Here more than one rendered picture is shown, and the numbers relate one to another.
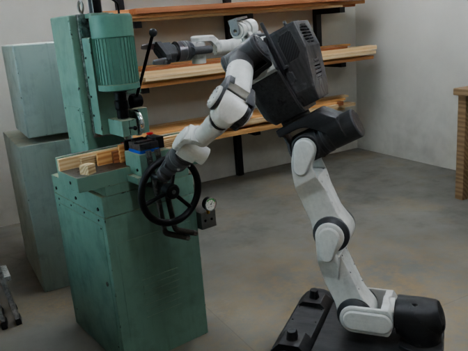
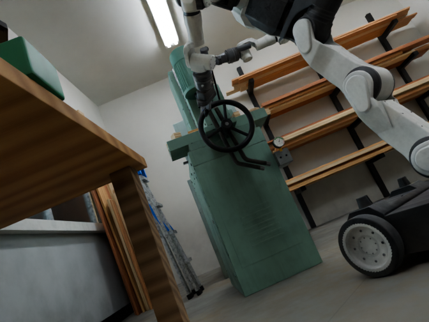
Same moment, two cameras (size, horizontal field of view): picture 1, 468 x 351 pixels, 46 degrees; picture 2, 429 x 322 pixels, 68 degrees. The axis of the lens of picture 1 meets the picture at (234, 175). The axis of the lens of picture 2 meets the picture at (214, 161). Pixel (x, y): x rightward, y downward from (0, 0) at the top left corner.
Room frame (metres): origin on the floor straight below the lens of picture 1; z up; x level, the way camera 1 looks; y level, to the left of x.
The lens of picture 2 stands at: (0.69, -0.33, 0.30)
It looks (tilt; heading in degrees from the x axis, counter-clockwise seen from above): 13 degrees up; 27
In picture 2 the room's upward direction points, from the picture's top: 23 degrees counter-clockwise
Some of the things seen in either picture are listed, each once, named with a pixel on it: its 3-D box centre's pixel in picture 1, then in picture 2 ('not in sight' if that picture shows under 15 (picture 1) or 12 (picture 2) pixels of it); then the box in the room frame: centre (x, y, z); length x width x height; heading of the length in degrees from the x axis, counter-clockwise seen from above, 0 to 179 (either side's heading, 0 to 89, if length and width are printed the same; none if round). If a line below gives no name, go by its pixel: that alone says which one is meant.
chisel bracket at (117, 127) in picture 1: (122, 127); not in sight; (2.40, 0.47, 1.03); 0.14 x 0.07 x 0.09; 36
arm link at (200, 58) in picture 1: (195, 51); (241, 52); (2.51, 0.13, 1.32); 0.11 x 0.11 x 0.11; 36
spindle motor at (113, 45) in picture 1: (115, 53); (189, 73); (2.38, 0.46, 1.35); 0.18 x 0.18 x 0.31
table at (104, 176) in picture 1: (139, 167); (217, 131); (2.29, 0.40, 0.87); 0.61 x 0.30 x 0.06; 126
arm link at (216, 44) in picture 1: (205, 45); (248, 47); (2.55, 0.08, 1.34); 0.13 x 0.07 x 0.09; 111
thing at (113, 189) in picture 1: (136, 176); (221, 142); (2.33, 0.42, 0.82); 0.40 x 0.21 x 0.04; 126
